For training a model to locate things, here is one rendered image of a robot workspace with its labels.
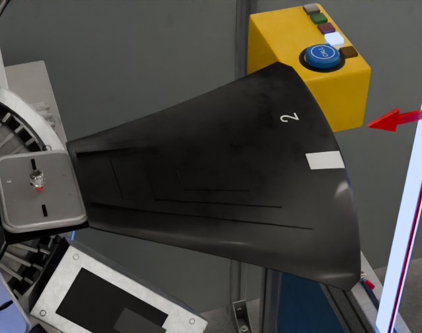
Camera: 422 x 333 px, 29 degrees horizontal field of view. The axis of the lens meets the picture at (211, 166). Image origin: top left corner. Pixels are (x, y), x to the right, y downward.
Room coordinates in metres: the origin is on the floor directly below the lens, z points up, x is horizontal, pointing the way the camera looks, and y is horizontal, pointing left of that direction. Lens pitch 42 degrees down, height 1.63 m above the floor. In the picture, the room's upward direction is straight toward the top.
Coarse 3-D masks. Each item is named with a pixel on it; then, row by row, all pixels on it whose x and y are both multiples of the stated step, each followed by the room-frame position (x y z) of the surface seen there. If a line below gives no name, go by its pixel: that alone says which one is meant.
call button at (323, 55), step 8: (312, 48) 0.83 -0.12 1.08; (320, 48) 0.83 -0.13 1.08; (328, 48) 0.83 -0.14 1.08; (312, 56) 0.82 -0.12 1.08; (320, 56) 0.82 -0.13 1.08; (328, 56) 0.82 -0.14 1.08; (336, 56) 0.82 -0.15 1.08; (312, 64) 0.81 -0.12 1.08; (320, 64) 0.80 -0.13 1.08; (328, 64) 0.81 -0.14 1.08; (336, 64) 0.81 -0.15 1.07
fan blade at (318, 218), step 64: (128, 128) 0.55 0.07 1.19; (192, 128) 0.56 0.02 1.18; (256, 128) 0.56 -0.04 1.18; (320, 128) 0.57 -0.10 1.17; (128, 192) 0.47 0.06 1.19; (192, 192) 0.48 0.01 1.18; (256, 192) 0.49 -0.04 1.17; (320, 192) 0.50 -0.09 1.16; (256, 256) 0.44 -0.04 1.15; (320, 256) 0.45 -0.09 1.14
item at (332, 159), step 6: (306, 156) 0.54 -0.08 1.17; (312, 156) 0.54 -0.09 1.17; (318, 156) 0.54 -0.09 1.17; (324, 156) 0.54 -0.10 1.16; (330, 156) 0.54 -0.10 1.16; (336, 156) 0.54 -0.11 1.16; (312, 162) 0.53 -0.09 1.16; (318, 162) 0.53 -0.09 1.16; (324, 162) 0.53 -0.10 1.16; (330, 162) 0.54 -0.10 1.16; (336, 162) 0.54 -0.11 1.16; (342, 162) 0.54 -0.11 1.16; (312, 168) 0.53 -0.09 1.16; (318, 168) 0.53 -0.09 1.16
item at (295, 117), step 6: (288, 108) 0.59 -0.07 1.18; (294, 108) 0.59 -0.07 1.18; (276, 114) 0.58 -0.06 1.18; (282, 114) 0.58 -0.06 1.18; (288, 114) 0.58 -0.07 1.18; (294, 114) 0.58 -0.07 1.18; (300, 114) 0.58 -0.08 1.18; (276, 120) 0.57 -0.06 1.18; (282, 120) 0.57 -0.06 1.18; (288, 120) 0.57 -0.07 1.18; (294, 120) 0.57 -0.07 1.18; (300, 120) 0.57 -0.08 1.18; (282, 126) 0.57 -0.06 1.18; (288, 126) 0.57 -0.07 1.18
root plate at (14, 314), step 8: (0, 272) 0.45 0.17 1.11; (0, 280) 0.45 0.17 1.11; (0, 288) 0.44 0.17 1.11; (8, 288) 0.44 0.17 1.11; (0, 296) 0.43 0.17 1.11; (8, 296) 0.44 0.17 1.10; (0, 304) 0.43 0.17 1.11; (16, 304) 0.43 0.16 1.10; (0, 312) 0.42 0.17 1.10; (8, 312) 0.42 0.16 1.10; (16, 312) 0.43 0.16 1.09; (0, 320) 0.41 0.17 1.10; (8, 320) 0.42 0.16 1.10; (16, 320) 0.42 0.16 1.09; (24, 320) 0.43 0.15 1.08; (0, 328) 0.41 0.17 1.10; (8, 328) 0.41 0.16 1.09; (16, 328) 0.42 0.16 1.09; (24, 328) 0.42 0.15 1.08
